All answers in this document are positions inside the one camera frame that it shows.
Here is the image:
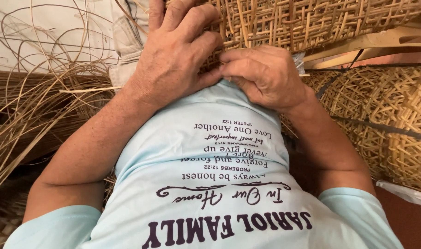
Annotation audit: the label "pale wooden frame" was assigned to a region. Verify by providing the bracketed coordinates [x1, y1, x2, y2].
[302, 25, 421, 70]

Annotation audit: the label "white plastic bag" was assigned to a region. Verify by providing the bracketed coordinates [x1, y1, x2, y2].
[376, 179, 421, 208]

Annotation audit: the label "black strap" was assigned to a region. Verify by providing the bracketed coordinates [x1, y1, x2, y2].
[331, 115, 421, 142]
[314, 48, 365, 100]

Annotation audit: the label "beige trousers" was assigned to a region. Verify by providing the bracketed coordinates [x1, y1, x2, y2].
[108, 0, 153, 90]

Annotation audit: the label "open-weave rattan basket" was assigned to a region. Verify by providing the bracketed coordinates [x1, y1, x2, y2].
[165, 0, 421, 74]

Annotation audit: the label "person's left hand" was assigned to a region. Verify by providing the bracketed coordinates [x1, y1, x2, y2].
[127, 0, 228, 110]

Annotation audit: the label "large woven rattan panel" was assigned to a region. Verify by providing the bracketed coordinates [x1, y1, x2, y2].
[281, 64, 421, 195]

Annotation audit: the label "bundle of loose rattan strips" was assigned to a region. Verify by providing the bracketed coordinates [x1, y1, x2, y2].
[0, 0, 118, 198]

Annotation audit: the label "light blue printed t-shirt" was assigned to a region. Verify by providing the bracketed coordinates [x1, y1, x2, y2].
[3, 79, 405, 249]

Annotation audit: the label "person's right hand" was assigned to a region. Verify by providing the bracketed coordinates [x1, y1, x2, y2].
[219, 45, 313, 113]

